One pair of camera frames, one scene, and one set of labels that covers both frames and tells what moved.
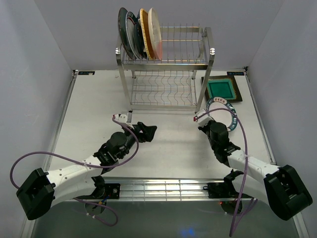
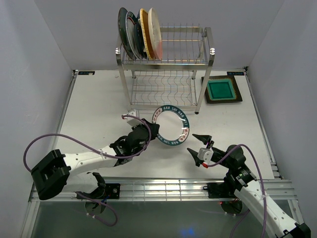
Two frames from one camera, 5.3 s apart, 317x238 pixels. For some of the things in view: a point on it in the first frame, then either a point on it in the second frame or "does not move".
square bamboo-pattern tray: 145,22 does not move
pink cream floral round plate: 155,33 does not move
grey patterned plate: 130,22 does not move
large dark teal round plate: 123,32 does not move
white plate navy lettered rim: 224,116 -> 174,125
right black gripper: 203,128 -> 205,139
